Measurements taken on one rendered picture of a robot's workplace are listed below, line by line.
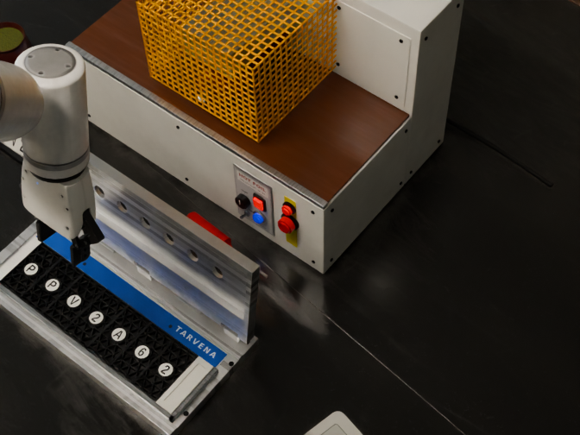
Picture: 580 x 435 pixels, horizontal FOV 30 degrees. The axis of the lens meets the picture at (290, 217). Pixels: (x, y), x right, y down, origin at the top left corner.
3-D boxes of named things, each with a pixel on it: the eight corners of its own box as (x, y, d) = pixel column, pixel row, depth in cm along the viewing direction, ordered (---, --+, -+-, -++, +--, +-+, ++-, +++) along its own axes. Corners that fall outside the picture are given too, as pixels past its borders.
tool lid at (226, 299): (35, 127, 170) (44, 121, 171) (47, 208, 184) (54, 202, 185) (252, 273, 153) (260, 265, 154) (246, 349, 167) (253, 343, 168)
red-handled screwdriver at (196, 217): (184, 226, 184) (182, 217, 182) (195, 217, 185) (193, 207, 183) (261, 286, 177) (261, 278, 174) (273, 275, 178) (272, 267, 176)
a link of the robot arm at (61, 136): (4, 154, 136) (72, 172, 135) (-6, 71, 127) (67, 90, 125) (33, 112, 142) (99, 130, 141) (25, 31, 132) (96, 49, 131)
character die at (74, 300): (42, 318, 172) (40, 313, 171) (85, 276, 176) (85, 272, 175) (64, 334, 170) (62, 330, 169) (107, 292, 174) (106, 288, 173)
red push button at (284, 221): (274, 229, 172) (274, 217, 169) (282, 221, 173) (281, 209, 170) (292, 239, 171) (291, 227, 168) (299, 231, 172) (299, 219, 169)
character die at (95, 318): (64, 334, 170) (62, 330, 169) (108, 292, 174) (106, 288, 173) (86, 351, 168) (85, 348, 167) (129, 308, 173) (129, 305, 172)
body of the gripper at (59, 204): (7, 150, 140) (15, 211, 148) (63, 189, 136) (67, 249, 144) (50, 122, 144) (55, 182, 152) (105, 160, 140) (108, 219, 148)
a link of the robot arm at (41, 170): (5, 141, 138) (8, 159, 140) (54, 175, 134) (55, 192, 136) (54, 110, 143) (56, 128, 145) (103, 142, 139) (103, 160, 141)
